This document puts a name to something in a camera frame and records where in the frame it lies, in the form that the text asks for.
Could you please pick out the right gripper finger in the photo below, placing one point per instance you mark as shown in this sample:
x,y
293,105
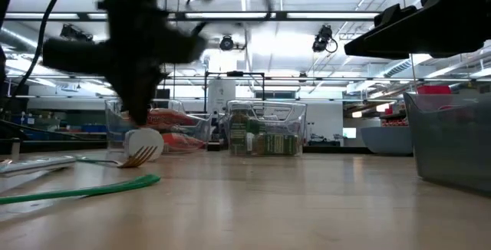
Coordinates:
x,y
399,14
395,45

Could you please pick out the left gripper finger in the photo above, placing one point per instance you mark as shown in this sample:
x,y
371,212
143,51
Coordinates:
x,y
126,96
149,93

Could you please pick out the red orange snack bag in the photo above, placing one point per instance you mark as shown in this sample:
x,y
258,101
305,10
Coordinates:
x,y
172,119

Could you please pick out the white lidded spice jar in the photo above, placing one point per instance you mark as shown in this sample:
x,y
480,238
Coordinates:
x,y
144,140

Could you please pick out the gold metal fork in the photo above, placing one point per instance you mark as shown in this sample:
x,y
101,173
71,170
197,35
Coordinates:
x,y
136,160

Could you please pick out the silver metal spoon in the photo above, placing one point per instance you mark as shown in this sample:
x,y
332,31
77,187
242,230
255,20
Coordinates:
x,y
38,163

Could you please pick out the grey plastic bin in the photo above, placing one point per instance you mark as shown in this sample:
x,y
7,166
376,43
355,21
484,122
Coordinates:
x,y
452,146

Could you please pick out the black monitor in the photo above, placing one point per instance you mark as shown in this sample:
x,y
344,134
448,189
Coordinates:
x,y
163,94

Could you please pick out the clear plastic snack bin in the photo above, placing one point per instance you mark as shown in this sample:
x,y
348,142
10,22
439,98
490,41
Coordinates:
x,y
111,106

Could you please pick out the black ceiling mounted device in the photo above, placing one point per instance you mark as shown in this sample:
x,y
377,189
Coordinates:
x,y
74,33

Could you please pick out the red box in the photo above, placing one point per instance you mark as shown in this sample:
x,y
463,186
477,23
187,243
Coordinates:
x,y
433,89

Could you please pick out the white column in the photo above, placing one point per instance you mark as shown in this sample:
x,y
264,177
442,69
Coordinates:
x,y
221,94

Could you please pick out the round black ceiling lamp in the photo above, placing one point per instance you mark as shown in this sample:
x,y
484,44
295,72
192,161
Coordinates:
x,y
226,43

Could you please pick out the blue bowl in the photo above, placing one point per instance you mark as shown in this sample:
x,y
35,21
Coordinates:
x,y
387,140

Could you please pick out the clear plastic spice bin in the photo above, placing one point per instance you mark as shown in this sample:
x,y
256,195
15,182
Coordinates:
x,y
291,112

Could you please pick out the black hanging ceiling camera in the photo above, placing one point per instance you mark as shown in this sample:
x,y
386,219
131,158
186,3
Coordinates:
x,y
321,41

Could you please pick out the small white post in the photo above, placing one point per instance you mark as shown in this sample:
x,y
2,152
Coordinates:
x,y
15,148

